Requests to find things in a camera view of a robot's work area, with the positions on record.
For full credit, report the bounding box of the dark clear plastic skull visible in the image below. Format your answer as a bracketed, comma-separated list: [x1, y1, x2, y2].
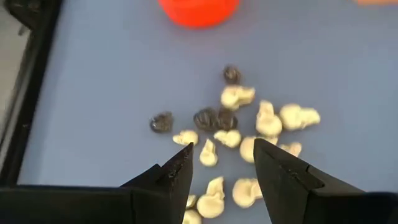
[149, 111, 174, 134]
[193, 107, 220, 132]
[217, 107, 239, 131]
[223, 64, 242, 85]

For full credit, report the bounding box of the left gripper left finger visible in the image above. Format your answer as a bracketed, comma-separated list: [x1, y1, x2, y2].
[0, 142, 194, 224]

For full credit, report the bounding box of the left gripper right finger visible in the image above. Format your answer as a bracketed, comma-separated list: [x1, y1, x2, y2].
[253, 138, 398, 224]

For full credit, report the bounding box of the orange round plastic bowl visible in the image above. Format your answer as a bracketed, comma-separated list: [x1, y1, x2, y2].
[157, 0, 240, 30]

